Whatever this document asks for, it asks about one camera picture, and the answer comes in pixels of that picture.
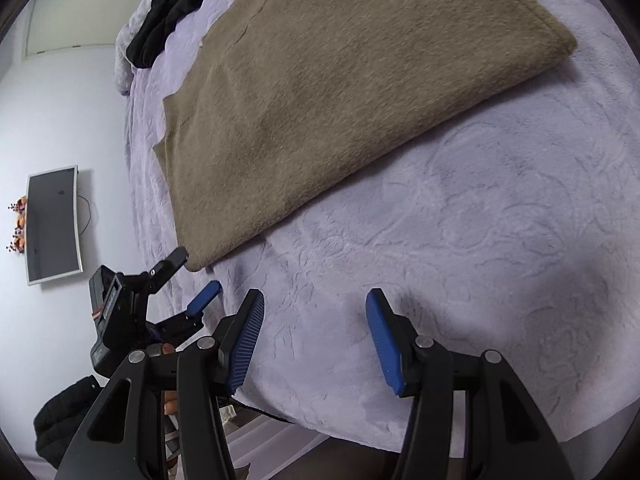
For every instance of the orange flower decoration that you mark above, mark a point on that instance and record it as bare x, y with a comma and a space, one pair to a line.
18, 240

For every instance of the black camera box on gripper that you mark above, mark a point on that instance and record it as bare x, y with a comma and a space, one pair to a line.
99, 284

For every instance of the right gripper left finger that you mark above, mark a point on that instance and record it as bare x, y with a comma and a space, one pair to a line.
123, 435

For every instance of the white wall panel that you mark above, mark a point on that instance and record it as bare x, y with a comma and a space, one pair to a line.
64, 24

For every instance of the black garment on bed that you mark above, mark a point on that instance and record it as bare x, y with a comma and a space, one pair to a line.
149, 42

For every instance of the black clothing on floor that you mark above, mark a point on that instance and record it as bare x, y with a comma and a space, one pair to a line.
60, 418

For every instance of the wall mounted monitor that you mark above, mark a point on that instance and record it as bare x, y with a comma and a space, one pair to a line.
52, 246

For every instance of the person left hand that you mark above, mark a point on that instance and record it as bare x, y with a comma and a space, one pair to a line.
170, 399

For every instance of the taupe knit sweater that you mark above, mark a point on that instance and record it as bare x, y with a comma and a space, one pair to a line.
286, 98

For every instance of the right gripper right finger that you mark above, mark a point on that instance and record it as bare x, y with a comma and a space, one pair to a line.
506, 435

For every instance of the lavender embossed bedspread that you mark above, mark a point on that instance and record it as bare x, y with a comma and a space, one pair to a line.
514, 226

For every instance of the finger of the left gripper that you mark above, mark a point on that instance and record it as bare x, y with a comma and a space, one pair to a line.
162, 272
207, 294

